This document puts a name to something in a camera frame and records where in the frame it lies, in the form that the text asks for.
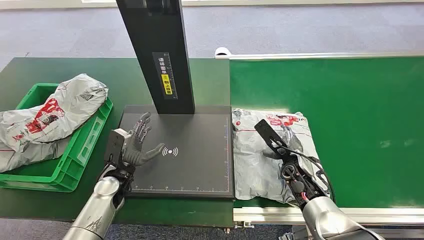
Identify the grey parcel bag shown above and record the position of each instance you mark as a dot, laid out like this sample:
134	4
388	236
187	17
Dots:
63	112
255	165

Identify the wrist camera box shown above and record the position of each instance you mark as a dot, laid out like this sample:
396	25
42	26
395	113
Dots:
266	130
114	145

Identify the metal frame bracket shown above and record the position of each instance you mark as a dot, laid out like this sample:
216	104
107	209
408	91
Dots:
244	225

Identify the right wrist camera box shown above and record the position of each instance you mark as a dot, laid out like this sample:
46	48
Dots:
266	130

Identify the black scanner column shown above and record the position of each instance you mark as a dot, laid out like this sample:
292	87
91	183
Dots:
159	33

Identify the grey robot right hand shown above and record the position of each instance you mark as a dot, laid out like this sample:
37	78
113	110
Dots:
293	140

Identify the green conveyor belt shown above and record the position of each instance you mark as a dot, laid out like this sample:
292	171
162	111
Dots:
348	126

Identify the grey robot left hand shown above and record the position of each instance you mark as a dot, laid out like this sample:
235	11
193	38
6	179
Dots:
136	152

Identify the dark green table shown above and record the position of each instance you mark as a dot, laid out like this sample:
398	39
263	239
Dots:
33	69

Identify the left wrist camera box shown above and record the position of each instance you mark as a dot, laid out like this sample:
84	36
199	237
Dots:
114	145

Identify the black yellow column label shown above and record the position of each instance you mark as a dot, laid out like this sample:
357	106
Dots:
165	76

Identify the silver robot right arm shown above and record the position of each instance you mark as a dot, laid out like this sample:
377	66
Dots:
326	218

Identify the grey parcel bag, red print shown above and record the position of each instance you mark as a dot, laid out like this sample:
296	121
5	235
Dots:
63	112

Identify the green plastic crate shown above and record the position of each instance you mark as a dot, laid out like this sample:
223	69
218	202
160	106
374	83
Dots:
74	162

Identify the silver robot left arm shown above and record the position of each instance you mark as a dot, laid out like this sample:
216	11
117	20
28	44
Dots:
97	205

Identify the white conveyor roller cap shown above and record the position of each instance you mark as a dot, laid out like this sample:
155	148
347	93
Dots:
222	52

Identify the aluminium conveyor frame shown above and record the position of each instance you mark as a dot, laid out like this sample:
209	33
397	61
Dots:
381	215

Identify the black scanner base plate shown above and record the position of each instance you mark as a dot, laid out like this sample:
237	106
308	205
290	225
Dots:
195	162

